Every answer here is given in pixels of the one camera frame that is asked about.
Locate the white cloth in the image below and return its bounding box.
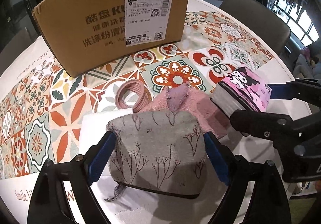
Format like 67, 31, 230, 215
79, 108, 133, 152

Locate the pink Kuromi tissue pack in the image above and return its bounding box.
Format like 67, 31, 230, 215
211, 67, 272, 117

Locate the grey floral lifestyle pouch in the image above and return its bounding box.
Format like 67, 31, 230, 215
106, 110, 207, 199

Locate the grey dining chair right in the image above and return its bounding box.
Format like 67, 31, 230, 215
220, 0, 291, 55

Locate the patterned tile tablecloth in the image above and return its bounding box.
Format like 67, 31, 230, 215
1, 0, 294, 223

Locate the mauve pink towel cloth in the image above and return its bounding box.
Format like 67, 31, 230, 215
141, 83, 230, 139

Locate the window with frames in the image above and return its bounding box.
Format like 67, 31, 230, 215
269, 0, 319, 46

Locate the brown cardboard box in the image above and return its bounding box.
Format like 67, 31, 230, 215
33, 0, 188, 77

